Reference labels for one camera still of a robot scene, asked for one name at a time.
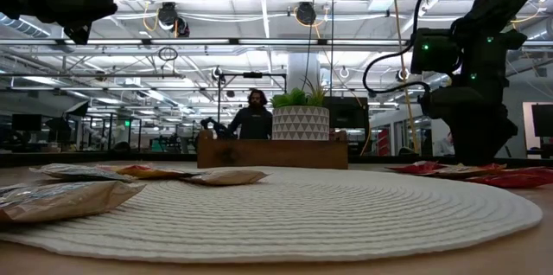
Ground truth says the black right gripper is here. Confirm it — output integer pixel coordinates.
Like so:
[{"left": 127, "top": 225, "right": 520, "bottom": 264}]
[{"left": 448, "top": 56, "right": 518, "bottom": 166}]

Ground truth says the brown tea packet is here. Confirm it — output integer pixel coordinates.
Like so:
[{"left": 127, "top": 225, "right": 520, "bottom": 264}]
[
  {"left": 181, "top": 169, "right": 270, "bottom": 187},
  {"left": 0, "top": 179, "right": 147, "bottom": 224},
  {"left": 29, "top": 163, "right": 136, "bottom": 183}
]

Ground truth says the brown wooden tea box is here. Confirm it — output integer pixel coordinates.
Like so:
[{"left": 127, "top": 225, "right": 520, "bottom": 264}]
[{"left": 197, "top": 130, "right": 349, "bottom": 170}]

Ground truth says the small black desk monitor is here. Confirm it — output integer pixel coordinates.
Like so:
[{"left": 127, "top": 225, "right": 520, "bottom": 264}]
[{"left": 11, "top": 112, "right": 43, "bottom": 133}]

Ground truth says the large black screen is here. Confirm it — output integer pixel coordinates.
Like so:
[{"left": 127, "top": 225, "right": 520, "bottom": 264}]
[{"left": 322, "top": 96, "right": 371, "bottom": 131}]

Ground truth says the white triangle-patterned plant pot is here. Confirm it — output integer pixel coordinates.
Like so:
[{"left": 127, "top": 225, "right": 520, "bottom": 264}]
[{"left": 271, "top": 106, "right": 330, "bottom": 141}]

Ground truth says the white round woven placemat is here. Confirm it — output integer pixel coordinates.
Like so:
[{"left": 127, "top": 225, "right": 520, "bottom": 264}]
[{"left": 0, "top": 165, "right": 543, "bottom": 264}]

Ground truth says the green succulent plant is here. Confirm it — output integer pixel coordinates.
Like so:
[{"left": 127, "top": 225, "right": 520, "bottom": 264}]
[{"left": 270, "top": 76, "right": 330, "bottom": 109}]

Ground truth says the person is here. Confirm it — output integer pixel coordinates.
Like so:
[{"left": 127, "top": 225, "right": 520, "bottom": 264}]
[{"left": 227, "top": 88, "right": 274, "bottom": 140}]

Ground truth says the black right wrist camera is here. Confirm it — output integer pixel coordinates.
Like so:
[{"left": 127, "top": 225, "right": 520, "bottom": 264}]
[{"left": 417, "top": 86, "right": 453, "bottom": 120}]

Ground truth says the black wall screen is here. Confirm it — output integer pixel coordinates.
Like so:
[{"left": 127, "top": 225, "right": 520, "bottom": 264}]
[{"left": 530, "top": 103, "right": 553, "bottom": 138}]

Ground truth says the black ceiling cable reel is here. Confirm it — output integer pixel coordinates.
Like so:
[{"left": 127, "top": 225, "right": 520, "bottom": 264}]
[
  {"left": 295, "top": 1, "right": 318, "bottom": 26},
  {"left": 156, "top": 1, "right": 191, "bottom": 38}
]

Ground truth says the yellow cable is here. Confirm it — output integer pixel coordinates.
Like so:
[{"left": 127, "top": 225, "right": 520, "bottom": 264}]
[{"left": 390, "top": 0, "right": 419, "bottom": 155}]

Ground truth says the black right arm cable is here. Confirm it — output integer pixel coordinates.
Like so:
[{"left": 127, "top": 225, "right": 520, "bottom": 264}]
[{"left": 361, "top": 0, "right": 509, "bottom": 95}]

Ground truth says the black camera rig frame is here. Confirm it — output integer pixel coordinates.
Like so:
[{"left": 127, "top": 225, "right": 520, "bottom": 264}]
[{"left": 217, "top": 71, "right": 289, "bottom": 125}]

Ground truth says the thin black hanging cable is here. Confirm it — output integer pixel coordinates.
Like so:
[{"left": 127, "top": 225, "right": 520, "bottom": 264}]
[{"left": 329, "top": 0, "right": 335, "bottom": 99}]

